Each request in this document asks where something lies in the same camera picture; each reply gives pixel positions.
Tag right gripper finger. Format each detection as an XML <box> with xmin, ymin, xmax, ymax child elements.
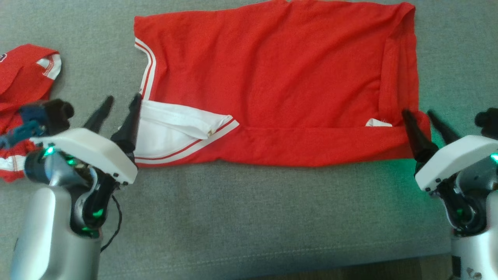
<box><xmin>402</xmin><ymin>109</ymin><xmax>439</xmax><ymax>162</ymax></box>
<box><xmin>427</xmin><ymin>110</ymin><xmax>461</xmax><ymax>145</ymax></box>

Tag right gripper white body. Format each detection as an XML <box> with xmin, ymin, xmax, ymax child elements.
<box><xmin>414</xmin><ymin>135</ymin><xmax>498</xmax><ymax>192</ymax></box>

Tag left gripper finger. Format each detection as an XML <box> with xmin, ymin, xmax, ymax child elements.
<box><xmin>83</xmin><ymin>95</ymin><xmax>114</xmax><ymax>133</ymax></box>
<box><xmin>110</xmin><ymin>93</ymin><xmax>143</xmax><ymax>154</ymax></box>

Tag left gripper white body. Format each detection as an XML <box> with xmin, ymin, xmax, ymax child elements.
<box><xmin>29</xmin><ymin>128</ymin><xmax>139</xmax><ymax>186</ymax></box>

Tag red mesh shorts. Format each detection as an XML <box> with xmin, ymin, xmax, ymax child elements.
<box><xmin>0</xmin><ymin>44</ymin><xmax>62</xmax><ymax>183</ymax></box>

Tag red sleeveless jersey shirt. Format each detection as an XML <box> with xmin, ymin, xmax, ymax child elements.
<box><xmin>133</xmin><ymin>0</ymin><xmax>431</xmax><ymax>168</ymax></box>

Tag grey sofa seat cushion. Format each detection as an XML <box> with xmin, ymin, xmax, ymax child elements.
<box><xmin>0</xmin><ymin>0</ymin><xmax>498</xmax><ymax>279</ymax></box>

